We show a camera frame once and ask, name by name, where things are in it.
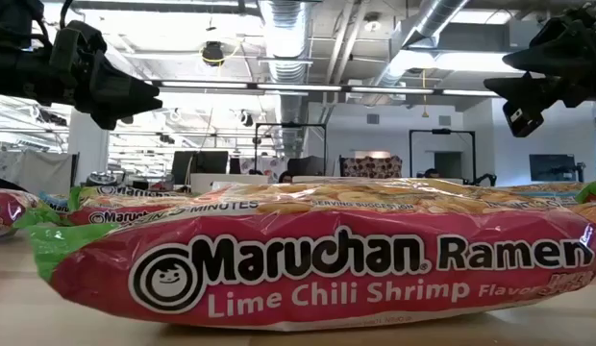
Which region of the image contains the black round trash can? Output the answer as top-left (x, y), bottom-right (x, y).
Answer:
top-left (85, 170), bottom-right (120, 188)

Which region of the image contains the black rectangular rig frame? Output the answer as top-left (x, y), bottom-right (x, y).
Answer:
top-left (408, 128), bottom-right (477, 185)
top-left (253, 122), bottom-right (328, 177)

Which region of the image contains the slanted silver ceiling duct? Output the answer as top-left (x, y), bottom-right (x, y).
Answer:
top-left (374, 0), bottom-right (472, 92)

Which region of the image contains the white room pillar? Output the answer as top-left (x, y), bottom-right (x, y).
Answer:
top-left (67, 108), bottom-right (111, 186)

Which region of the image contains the long LED light bar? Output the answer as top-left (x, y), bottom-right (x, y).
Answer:
top-left (148, 79), bottom-right (501, 97)

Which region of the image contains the black desk monitor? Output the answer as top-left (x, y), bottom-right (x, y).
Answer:
top-left (195, 150), bottom-right (230, 175)
top-left (170, 151), bottom-right (198, 186)
top-left (286, 156), bottom-right (326, 177)

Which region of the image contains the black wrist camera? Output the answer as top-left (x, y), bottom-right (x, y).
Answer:
top-left (501, 97), bottom-right (545, 139)
top-left (89, 109), bottom-right (136, 131)

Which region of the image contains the blue Maruchan ramen pack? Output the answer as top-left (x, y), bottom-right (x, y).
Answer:
top-left (511, 190), bottom-right (581, 201)
top-left (37, 191), bottom-right (73, 215)

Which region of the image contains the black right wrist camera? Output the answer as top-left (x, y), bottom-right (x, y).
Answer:
top-left (501, 97), bottom-right (545, 139)

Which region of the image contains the green Maruchan ramen pack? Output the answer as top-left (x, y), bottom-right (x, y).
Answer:
top-left (27, 178), bottom-right (596, 333)
top-left (0, 186), bottom-right (63, 240)
top-left (66, 185), bottom-right (203, 227)
top-left (573, 177), bottom-right (596, 206)

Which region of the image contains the patterned fabric panel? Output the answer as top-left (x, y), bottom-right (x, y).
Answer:
top-left (339, 154), bottom-right (404, 180)

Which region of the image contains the grey fabric partition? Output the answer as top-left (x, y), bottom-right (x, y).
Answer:
top-left (0, 149), bottom-right (81, 196)

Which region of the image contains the dark wall monitor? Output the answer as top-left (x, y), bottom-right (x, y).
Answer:
top-left (528, 153), bottom-right (578, 183)

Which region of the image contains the large silver ceiling duct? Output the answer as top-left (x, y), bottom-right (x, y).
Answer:
top-left (258, 0), bottom-right (314, 160)

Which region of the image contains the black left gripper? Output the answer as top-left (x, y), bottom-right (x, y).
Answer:
top-left (47, 18), bottom-right (163, 116)

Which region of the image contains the black ceiling dome camera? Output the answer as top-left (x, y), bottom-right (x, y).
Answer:
top-left (200, 40), bottom-right (226, 67)

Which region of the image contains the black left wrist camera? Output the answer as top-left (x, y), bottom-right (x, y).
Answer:
top-left (89, 109), bottom-right (136, 131)

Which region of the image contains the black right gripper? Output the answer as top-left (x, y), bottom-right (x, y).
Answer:
top-left (484, 7), bottom-right (596, 108)

